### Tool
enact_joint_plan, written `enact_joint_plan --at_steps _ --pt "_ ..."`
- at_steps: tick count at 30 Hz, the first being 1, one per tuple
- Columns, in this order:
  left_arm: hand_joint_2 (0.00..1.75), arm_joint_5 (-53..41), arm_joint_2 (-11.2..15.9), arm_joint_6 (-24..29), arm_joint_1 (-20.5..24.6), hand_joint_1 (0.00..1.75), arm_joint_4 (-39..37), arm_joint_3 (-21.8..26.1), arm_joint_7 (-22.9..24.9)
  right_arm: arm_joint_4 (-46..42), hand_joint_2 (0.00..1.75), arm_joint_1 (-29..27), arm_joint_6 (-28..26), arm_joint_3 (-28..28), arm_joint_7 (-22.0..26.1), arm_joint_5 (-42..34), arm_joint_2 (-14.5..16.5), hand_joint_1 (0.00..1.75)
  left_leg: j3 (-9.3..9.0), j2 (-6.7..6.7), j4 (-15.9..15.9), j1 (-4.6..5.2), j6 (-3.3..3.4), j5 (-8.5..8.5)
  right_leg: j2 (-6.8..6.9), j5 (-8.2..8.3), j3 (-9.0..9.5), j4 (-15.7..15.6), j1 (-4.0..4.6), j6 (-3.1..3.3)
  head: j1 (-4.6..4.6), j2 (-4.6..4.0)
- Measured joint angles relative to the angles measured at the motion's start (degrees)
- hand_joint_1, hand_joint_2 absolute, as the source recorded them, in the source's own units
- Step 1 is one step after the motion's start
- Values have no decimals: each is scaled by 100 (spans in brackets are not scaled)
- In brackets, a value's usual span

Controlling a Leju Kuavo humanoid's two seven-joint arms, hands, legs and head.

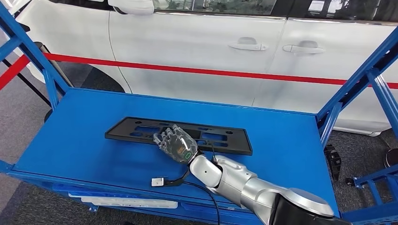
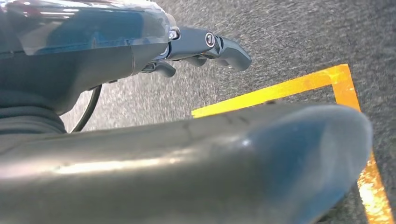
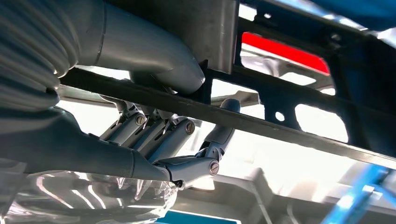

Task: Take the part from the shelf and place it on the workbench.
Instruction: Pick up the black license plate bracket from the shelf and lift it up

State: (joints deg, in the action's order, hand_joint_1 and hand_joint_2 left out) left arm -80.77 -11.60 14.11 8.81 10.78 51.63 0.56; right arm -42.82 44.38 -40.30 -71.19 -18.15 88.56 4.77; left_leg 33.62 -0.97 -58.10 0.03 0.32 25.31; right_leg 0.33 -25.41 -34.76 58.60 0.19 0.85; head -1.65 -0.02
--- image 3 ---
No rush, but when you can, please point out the red barrier belt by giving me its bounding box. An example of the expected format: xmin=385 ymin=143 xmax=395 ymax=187
xmin=241 ymin=32 xmax=331 ymax=77

